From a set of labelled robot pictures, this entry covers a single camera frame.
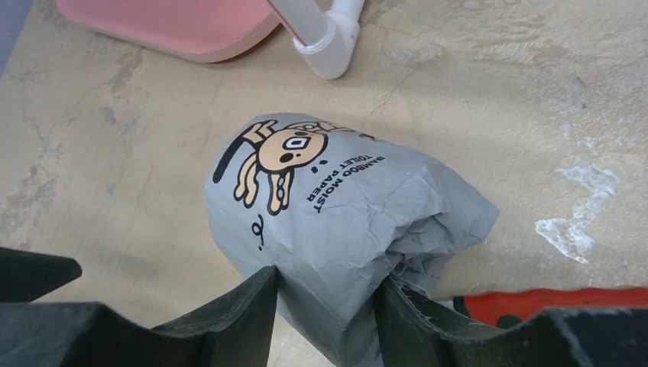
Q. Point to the white PVC pipe stand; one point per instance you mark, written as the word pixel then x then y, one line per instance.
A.
pixel 326 40

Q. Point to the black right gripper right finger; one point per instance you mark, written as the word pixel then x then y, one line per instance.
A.
pixel 414 330

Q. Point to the pink three-tier shelf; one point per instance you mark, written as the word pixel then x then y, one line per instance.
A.
pixel 203 31

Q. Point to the grey toilet paper roll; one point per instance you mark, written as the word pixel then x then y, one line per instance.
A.
pixel 337 211

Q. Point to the red handled adjustable wrench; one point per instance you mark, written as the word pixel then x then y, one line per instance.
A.
pixel 505 310

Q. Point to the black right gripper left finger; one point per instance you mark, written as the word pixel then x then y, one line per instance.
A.
pixel 234 329

